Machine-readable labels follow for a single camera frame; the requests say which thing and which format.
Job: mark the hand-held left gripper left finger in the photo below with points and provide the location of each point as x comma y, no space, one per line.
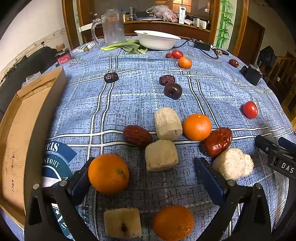
81,183

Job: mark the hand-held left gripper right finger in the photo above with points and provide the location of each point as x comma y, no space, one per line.
209,178

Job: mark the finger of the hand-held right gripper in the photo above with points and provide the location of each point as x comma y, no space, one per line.
288,143
266,144

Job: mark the large orange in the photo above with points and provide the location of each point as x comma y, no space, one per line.
173,222
197,127
108,173

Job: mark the large red date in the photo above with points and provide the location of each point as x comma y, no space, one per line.
217,141
137,135

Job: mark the red tomato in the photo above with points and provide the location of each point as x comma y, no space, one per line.
249,109

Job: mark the cardboard box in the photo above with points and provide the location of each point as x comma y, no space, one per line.
20,139

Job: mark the wooden railing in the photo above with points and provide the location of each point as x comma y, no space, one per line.
284,76

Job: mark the black bag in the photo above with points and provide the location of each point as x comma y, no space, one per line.
266,58

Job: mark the brown red date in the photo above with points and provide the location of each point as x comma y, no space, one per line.
233,62

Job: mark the blue plaid tablecloth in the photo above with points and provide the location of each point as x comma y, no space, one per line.
129,104

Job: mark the dark purple plum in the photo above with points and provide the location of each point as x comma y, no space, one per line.
173,90

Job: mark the metal power plug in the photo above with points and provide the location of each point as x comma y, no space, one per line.
218,51

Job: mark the wooden door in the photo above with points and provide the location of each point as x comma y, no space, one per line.
252,39

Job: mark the dark wrinkled date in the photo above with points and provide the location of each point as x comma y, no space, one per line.
167,80
111,77

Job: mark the white plastic bag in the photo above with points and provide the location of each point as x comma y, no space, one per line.
32,78

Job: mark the small orange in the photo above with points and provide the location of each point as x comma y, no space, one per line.
185,62

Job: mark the black power adapter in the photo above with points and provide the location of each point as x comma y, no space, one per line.
202,44

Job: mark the red box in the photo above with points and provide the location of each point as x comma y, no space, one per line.
64,58

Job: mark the small cherry tomato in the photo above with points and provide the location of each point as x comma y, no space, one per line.
177,54

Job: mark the black leather sofa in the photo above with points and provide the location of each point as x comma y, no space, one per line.
34,64

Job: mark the small red date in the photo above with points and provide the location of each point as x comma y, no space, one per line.
168,55

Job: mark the small white boxes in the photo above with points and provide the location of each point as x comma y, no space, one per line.
199,22

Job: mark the green leafy vegetable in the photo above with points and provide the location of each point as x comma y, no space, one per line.
131,47

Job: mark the white bowl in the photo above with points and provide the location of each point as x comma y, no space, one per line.
157,40

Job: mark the wooden cabinet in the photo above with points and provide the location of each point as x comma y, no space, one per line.
173,26

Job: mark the white carton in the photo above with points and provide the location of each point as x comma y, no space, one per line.
182,15

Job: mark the white board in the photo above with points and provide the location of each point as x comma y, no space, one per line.
85,27

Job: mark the clear plastic pitcher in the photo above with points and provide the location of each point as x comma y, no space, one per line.
113,27

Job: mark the clear plastic bag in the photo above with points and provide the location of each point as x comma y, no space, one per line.
161,11

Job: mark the steel cup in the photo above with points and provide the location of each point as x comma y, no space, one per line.
131,12

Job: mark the bamboo wall sticker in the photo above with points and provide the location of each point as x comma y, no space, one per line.
225,20

